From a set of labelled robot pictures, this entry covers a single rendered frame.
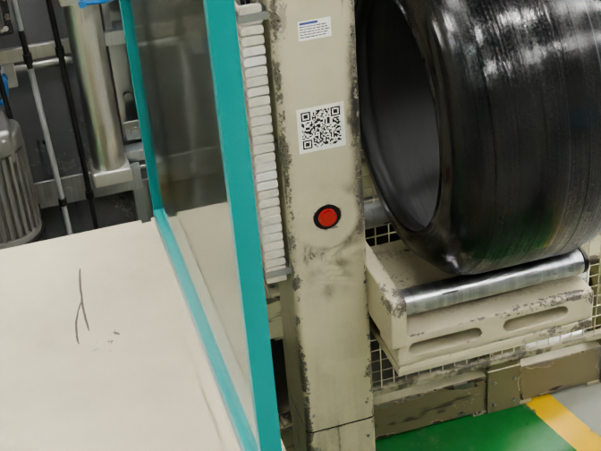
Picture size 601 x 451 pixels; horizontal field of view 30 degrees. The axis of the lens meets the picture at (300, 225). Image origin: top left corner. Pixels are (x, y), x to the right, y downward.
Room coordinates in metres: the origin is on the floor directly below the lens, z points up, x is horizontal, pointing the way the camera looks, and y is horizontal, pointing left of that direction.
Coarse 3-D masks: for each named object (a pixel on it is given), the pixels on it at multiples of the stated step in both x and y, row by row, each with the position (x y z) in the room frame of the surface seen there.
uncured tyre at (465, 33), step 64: (384, 0) 1.92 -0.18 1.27; (448, 0) 1.52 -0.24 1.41; (512, 0) 1.51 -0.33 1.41; (576, 0) 1.52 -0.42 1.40; (384, 64) 1.93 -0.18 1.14; (448, 64) 1.46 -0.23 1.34; (512, 64) 1.44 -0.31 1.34; (576, 64) 1.45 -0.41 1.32; (384, 128) 1.88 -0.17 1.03; (448, 128) 1.44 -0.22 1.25; (512, 128) 1.40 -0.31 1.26; (576, 128) 1.42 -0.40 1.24; (384, 192) 1.71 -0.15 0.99; (448, 192) 1.44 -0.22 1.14; (512, 192) 1.39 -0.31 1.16; (576, 192) 1.42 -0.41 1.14; (448, 256) 1.47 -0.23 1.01; (512, 256) 1.45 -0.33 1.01
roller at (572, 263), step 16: (560, 256) 1.57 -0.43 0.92; (576, 256) 1.57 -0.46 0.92; (496, 272) 1.54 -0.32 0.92; (512, 272) 1.54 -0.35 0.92; (528, 272) 1.54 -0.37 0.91; (544, 272) 1.54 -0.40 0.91; (560, 272) 1.55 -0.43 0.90; (576, 272) 1.56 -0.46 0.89; (416, 288) 1.51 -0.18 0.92; (432, 288) 1.51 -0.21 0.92; (448, 288) 1.51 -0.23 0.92; (464, 288) 1.51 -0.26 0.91; (480, 288) 1.52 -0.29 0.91; (496, 288) 1.52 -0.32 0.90; (512, 288) 1.53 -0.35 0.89; (416, 304) 1.49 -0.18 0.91; (432, 304) 1.49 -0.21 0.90; (448, 304) 1.50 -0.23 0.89
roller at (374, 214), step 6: (372, 204) 1.79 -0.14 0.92; (378, 204) 1.79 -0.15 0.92; (366, 210) 1.77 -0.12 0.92; (372, 210) 1.77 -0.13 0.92; (378, 210) 1.77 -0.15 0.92; (384, 210) 1.78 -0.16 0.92; (366, 216) 1.77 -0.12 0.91; (372, 216) 1.77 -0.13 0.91; (378, 216) 1.77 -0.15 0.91; (384, 216) 1.77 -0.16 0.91; (366, 222) 1.76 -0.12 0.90; (372, 222) 1.76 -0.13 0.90; (378, 222) 1.77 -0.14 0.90; (384, 222) 1.77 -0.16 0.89; (366, 228) 1.76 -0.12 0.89
